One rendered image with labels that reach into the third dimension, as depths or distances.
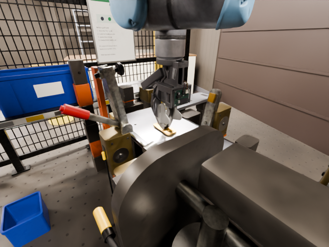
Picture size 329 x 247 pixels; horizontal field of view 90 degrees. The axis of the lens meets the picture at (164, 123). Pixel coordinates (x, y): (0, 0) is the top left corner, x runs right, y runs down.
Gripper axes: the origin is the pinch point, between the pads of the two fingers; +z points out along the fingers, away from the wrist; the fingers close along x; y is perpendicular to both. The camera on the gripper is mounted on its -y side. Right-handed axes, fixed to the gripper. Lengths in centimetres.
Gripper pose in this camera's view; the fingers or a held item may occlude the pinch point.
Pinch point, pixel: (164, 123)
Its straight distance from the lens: 53.0
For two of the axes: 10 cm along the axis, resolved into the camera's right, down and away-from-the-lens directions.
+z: -0.1, 8.8, 4.8
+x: 7.9, -2.9, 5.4
